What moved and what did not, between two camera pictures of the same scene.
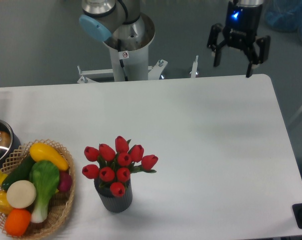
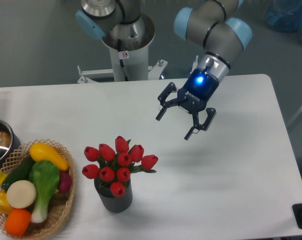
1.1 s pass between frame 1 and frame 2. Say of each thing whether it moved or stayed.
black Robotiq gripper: moved
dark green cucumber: stayed
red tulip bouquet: stayed
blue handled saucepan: stayed
